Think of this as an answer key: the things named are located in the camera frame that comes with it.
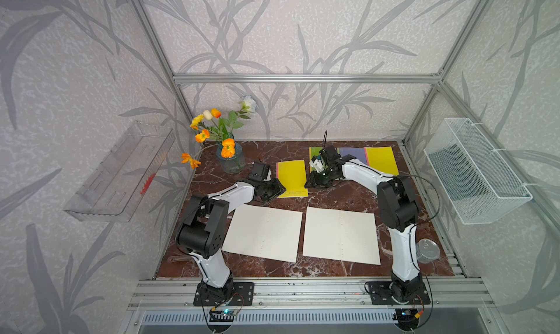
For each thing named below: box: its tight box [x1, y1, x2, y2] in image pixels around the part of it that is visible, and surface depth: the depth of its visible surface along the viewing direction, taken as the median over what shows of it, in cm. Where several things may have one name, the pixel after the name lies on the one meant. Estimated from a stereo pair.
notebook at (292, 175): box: [276, 160, 309, 199], surface depth 110 cm
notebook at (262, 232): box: [221, 204, 303, 264], surface depth 89 cm
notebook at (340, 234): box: [302, 206, 381, 266], surface depth 89 cm
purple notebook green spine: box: [336, 147, 367, 164], surface depth 118 cm
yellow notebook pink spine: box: [363, 146, 399, 176], surface depth 115 cm
